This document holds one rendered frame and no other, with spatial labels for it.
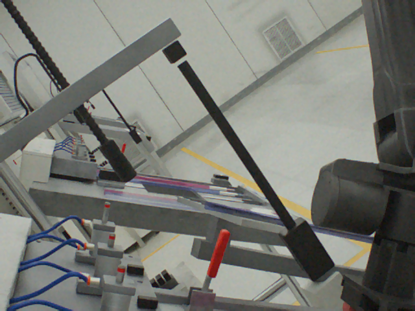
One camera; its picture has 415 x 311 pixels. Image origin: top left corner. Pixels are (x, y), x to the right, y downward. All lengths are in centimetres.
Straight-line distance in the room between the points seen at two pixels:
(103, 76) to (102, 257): 22
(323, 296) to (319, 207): 49
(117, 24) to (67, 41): 67
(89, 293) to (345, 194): 26
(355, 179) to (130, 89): 762
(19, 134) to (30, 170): 132
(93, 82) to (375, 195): 32
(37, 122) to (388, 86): 39
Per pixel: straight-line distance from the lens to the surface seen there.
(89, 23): 823
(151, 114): 825
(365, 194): 63
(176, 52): 44
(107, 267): 59
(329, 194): 63
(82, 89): 43
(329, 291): 112
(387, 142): 69
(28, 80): 521
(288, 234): 47
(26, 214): 153
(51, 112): 43
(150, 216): 158
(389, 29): 70
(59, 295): 58
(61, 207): 157
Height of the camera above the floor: 135
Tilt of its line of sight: 11 degrees down
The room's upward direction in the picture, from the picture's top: 34 degrees counter-clockwise
